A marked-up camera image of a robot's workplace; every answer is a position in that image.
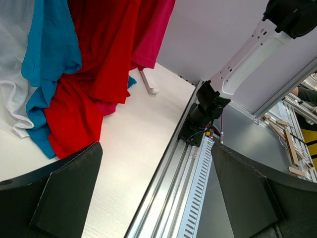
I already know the white t shirt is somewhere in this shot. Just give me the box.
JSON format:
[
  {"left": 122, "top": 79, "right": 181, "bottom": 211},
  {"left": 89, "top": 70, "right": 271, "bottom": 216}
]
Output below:
[{"left": 0, "top": 0, "right": 35, "bottom": 138}]

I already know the red t shirt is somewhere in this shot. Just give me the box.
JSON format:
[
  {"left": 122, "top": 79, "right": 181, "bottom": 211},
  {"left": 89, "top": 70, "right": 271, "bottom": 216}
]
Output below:
[{"left": 43, "top": 0, "right": 165, "bottom": 159}]

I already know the white clothes rack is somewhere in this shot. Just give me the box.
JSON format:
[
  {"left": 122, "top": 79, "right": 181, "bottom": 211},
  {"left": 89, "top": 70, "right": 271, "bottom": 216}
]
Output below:
[{"left": 139, "top": 68, "right": 159, "bottom": 95}]

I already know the blue t shirt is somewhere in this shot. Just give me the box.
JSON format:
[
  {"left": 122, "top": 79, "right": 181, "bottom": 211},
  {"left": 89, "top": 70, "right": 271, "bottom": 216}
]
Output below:
[{"left": 21, "top": 0, "right": 137, "bottom": 159}]

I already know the aluminium rail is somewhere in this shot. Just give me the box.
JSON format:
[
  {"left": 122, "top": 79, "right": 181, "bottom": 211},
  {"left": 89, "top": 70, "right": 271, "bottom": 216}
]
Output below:
[{"left": 125, "top": 80, "right": 204, "bottom": 238}]

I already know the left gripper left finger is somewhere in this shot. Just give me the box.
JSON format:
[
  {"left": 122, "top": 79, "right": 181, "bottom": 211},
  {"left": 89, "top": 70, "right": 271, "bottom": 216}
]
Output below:
[{"left": 0, "top": 142, "right": 103, "bottom": 238}]

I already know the magenta t shirt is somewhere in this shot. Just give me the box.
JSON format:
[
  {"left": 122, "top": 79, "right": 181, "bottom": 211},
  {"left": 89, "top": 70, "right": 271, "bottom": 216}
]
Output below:
[{"left": 95, "top": 0, "right": 176, "bottom": 117}]

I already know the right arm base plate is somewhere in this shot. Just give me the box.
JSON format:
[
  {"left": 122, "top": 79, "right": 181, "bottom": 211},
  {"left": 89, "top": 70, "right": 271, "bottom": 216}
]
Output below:
[{"left": 178, "top": 103, "right": 210, "bottom": 147}]

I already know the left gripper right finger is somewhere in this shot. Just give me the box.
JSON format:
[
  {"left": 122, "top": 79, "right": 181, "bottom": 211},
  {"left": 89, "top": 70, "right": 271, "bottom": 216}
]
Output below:
[{"left": 211, "top": 143, "right": 317, "bottom": 238}]

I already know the white slotted cable duct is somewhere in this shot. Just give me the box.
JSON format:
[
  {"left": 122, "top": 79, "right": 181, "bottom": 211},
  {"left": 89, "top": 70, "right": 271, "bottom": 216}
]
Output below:
[{"left": 177, "top": 137, "right": 213, "bottom": 238}]

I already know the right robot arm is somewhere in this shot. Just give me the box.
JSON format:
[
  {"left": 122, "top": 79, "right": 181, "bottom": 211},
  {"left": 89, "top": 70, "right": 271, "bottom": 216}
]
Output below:
[{"left": 187, "top": 0, "right": 317, "bottom": 129}]

